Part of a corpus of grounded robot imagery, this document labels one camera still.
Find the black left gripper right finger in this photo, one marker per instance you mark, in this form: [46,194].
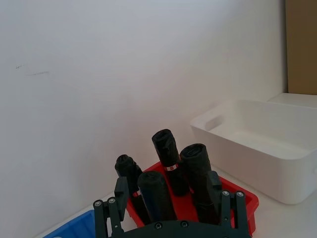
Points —
[235,210]

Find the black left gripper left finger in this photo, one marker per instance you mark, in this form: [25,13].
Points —
[121,196]

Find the black bag roll, red band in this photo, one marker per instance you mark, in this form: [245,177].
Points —
[127,167]

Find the white plastic bin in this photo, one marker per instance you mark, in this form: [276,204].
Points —
[260,171]

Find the red plastic bin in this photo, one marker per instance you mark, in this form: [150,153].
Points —
[184,205]

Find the blue plastic bin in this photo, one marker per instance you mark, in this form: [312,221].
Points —
[74,226]

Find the black bag roll, white band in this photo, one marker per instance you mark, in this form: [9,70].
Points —
[166,148]

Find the brown cardboard panel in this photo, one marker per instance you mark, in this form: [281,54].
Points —
[302,47]

